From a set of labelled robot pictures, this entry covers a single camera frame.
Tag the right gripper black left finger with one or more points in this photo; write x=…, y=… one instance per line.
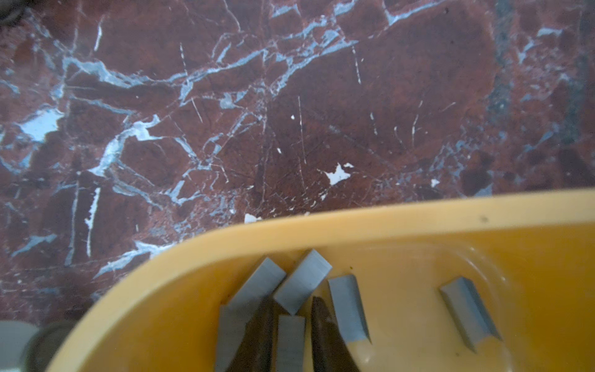
x=256, y=349

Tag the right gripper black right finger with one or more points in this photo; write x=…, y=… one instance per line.
x=329, y=351

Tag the staple strip grey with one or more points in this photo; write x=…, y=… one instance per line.
x=349, y=308
x=297, y=288
x=239, y=310
x=290, y=344
x=470, y=315

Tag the yellow plastic tray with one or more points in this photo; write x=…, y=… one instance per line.
x=530, y=256

